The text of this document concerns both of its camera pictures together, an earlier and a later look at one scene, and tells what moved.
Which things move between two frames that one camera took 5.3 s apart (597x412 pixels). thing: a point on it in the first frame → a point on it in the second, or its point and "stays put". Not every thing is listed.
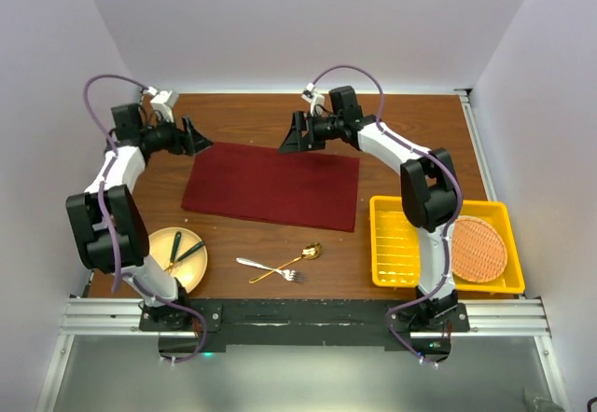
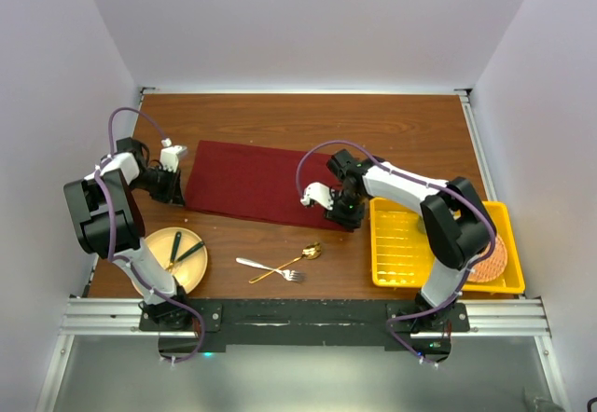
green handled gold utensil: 174,252 stays put
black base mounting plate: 201,328 stays put
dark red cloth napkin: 314,189 stays put
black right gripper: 295,141 → 350,222
